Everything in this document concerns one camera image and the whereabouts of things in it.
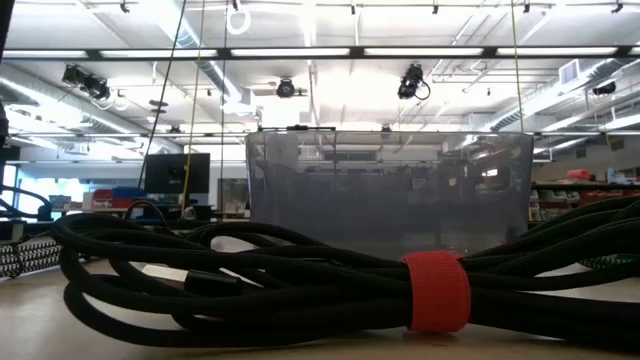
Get thick black cable loop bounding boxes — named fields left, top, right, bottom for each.
left=0, top=183, right=59, bottom=224

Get black cable with red strap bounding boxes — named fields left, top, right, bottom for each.
left=49, top=194, right=640, bottom=351

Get black hanging cable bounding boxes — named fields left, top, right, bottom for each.
left=137, top=0, right=188, bottom=196

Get thin black crossbar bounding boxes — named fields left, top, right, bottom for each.
left=0, top=124, right=640, bottom=139

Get red storage boxes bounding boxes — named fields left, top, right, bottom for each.
left=92, top=187, right=135, bottom=210

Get thin dark brown cable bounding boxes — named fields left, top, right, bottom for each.
left=123, top=199, right=170, bottom=226

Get black overhead frame bar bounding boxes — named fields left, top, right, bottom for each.
left=0, top=46, right=640, bottom=61

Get black computer monitor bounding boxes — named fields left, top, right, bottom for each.
left=143, top=152, right=212, bottom=196

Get black white braided cable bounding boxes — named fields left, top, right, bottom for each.
left=0, top=238, right=64, bottom=279

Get yellow hanging cable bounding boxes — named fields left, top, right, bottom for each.
left=180, top=0, right=206, bottom=211

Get green braided USB-C cable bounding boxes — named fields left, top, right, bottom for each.
left=579, top=252, right=640, bottom=270

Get storage shelf with bins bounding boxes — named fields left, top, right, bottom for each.
left=528, top=168, right=640, bottom=224

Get thin grey hanging cable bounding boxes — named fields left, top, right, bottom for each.
left=218, top=0, right=228, bottom=211

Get white hanging cable loop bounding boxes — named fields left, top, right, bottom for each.
left=225, top=0, right=252, bottom=36

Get smoky translucent plastic bin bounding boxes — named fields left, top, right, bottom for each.
left=244, top=129, right=535, bottom=261

